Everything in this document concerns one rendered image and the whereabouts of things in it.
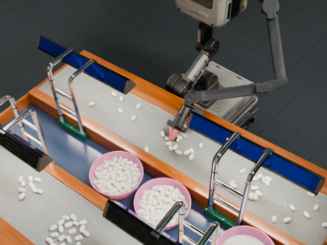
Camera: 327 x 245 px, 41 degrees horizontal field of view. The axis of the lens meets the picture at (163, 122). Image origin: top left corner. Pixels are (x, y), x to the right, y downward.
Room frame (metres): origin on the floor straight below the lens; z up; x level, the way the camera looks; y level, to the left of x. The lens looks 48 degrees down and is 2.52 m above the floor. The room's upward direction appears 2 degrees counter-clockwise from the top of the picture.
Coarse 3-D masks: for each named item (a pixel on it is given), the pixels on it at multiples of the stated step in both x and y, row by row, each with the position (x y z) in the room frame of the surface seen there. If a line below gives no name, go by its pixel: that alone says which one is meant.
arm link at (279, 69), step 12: (264, 0) 1.80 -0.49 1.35; (276, 0) 1.79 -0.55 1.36; (264, 12) 1.77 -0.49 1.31; (276, 12) 1.77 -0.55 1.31; (276, 24) 1.73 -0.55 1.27; (276, 36) 1.69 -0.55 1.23; (276, 48) 1.65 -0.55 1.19; (276, 60) 1.61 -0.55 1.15; (276, 72) 1.57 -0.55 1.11; (276, 84) 1.52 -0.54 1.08
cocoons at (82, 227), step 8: (24, 184) 1.20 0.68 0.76; (32, 184) 1.20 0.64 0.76; (24, 192) 1.16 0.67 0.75; (40, 192) 1.15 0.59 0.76; (64, 216) 1.02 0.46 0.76; (72, 216) 1.02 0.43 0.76; (72, 224) 0.98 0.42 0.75; (80, 224) 0.98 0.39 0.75; (56, 232) 0.94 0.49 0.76; (72, 232) 0.94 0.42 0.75; (88, 232) 0.94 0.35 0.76; (48, 240) 0.90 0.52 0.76
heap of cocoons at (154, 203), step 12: (144, 192) 1.15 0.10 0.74; (156, 192) 1.14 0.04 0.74; (168, 192) 1.14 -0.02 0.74; (180, 192) 1.15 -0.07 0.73; (144, 204) 1.09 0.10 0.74; (156, 204) 1.09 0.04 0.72; (168, 204) 1.09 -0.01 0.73; (144, 216) 1.02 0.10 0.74; (156, 216) 1.03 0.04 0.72; (168, 228) 0.96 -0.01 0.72
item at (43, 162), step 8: (0, 128) 1.25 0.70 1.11; (0, 136) 1.23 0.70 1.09; (8, 136) 1.21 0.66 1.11; (16, 136) 1.22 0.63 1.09; (0, 144) 1.21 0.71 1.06; (8, 144) 1.19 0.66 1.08; (16, 144) 1.17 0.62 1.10; (24, 144) 1.16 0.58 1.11; (16, 152) 1.15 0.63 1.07; (24, 152) 1.14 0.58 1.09; (32, 152) 1.12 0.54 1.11; (40, 152) 1.13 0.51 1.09; (24, 160) 1.12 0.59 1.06; (32, 160) 1.10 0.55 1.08; (40, 160) 1.09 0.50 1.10; (48, 160) 1.11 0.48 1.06; (40, 168) 1.07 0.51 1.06
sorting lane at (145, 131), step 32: (96, 96) 1.81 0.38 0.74; (128, 96) 1.80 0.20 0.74; (128, 128) 1.56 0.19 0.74; (160, 128) 1.55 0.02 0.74; (192, 160) 1.33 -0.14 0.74; (224, 160) 1.33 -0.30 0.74; (224, 192) 1.14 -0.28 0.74; (288, 192) 1.13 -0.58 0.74; (320, 192) 1.12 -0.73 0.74; (288, 224) 0.96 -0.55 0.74; (320, 224) 0.96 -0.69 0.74
